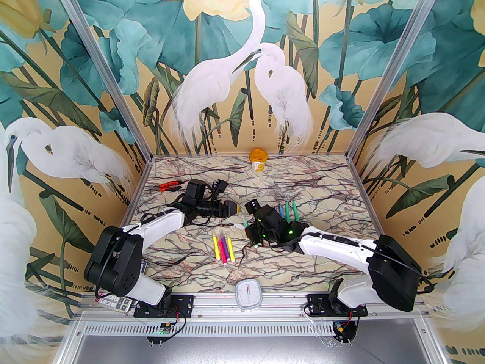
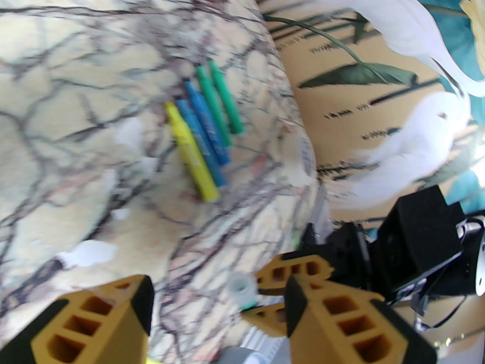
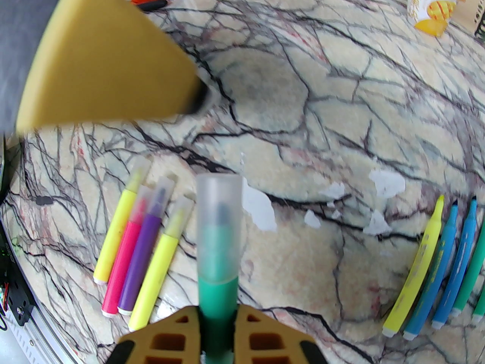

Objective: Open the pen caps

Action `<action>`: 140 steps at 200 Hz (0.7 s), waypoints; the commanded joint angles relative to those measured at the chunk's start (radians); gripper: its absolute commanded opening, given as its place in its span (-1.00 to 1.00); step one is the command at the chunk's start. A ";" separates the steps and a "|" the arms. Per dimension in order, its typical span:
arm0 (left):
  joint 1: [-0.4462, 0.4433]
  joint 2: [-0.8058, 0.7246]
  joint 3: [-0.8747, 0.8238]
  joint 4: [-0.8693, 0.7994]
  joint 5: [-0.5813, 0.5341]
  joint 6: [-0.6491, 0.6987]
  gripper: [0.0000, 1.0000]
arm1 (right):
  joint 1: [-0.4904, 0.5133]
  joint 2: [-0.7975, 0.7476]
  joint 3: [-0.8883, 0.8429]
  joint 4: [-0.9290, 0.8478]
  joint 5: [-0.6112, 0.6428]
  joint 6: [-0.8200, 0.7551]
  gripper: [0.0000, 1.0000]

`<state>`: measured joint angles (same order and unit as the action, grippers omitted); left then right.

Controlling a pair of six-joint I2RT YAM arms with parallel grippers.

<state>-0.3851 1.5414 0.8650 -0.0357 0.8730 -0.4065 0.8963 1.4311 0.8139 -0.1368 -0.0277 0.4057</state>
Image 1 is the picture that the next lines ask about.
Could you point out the dark green marker pen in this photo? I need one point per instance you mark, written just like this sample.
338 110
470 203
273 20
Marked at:
257 245

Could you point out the blue marker pen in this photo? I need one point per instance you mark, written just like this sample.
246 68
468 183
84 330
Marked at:
282 211

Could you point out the teal marker pen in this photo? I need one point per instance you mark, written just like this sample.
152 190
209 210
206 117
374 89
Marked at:
295 212
288 211

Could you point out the purple marker pen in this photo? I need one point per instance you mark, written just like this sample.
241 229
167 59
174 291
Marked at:
226 241

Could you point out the yellow highlighter pen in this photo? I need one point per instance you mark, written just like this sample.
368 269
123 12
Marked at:
216 247
231 249

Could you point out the pink marker pen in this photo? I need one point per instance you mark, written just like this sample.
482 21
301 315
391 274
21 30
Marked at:
223 251

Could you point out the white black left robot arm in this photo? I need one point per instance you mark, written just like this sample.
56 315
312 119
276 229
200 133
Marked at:
159 224

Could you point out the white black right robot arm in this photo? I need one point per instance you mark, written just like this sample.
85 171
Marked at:
341 248

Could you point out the yellow lidded plastic cup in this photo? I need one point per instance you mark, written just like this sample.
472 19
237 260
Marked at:
258 157

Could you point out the white square kitchen timer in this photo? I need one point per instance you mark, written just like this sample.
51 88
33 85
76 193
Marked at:
248 294

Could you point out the grey perforated metal panel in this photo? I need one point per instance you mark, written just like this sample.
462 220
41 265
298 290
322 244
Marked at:
246 341

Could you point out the grey desk calculator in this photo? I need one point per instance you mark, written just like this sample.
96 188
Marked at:
113 303

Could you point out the aluminium table frame rail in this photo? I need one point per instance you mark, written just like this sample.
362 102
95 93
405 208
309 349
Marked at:
212 302

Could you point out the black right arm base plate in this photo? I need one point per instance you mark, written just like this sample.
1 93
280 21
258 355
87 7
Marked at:
318 303

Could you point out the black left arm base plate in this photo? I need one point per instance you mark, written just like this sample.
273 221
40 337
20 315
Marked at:
182 303

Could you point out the aluminium frame post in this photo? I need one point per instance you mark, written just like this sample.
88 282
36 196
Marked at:
100 59
395 59

